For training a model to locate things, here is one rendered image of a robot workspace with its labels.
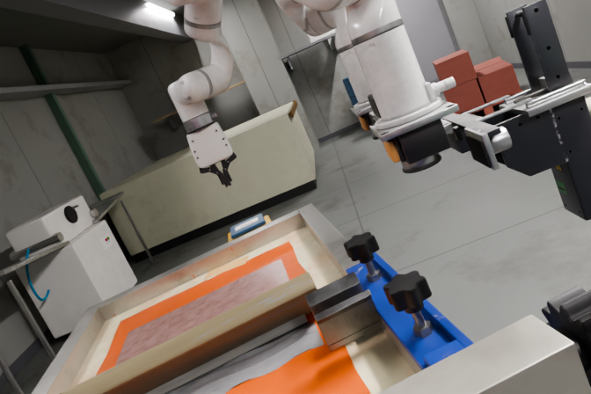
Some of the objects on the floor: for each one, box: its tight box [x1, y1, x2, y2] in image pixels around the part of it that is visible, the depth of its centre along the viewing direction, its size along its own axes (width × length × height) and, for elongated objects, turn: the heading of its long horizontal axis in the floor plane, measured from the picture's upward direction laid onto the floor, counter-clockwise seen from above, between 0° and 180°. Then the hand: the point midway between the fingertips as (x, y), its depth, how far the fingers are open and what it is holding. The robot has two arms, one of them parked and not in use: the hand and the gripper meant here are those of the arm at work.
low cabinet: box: [99, 100, 317, 263], centre depth 672 cm, size 203×249×94 cm
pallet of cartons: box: [433, 49, 523, 116], centre depth 592 cm, size 130×99×76 cm
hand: (225, 178), depth 133 cm, fingers closed
